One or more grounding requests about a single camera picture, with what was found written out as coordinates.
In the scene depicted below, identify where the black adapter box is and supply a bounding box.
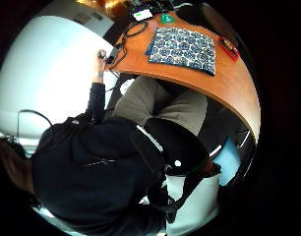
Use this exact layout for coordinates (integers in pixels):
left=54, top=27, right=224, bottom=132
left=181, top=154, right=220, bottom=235
left=106, top=44, right=121, bottom=65

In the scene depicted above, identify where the light blue box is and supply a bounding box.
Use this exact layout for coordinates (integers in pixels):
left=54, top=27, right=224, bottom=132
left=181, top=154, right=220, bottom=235
left=211, top=137, right=242, bottom=187

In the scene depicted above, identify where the white flat device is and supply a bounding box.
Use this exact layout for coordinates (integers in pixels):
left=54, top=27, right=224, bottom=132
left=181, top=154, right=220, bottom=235
left=133, top=8, right=154, bottom=22

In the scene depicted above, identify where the green card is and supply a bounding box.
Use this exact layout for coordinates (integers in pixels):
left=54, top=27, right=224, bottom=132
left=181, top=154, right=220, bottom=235
left=159, top=13, right=176, bottom=26

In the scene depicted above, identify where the blue white patterned cloth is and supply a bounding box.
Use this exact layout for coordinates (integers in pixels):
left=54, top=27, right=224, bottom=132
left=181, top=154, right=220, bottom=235
left=146, top=26, right=217, bottom=77

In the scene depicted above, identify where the the person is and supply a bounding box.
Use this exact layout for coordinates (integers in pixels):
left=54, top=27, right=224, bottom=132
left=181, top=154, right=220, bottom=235
left=0, top=76, right=210, bottom=234

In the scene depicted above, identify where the red flat packet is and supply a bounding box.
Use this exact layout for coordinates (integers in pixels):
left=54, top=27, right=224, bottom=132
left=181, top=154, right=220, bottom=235
left=218, top=36, right=240, bottom=63

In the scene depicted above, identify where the black looped cable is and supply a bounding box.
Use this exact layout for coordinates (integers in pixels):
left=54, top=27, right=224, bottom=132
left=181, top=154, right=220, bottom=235
left=108, top=20, right=151, bottom=71

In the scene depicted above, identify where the thin black cable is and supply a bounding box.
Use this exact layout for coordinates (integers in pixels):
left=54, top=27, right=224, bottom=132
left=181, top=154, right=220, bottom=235
left=16, top=108, right=54, bottom=143

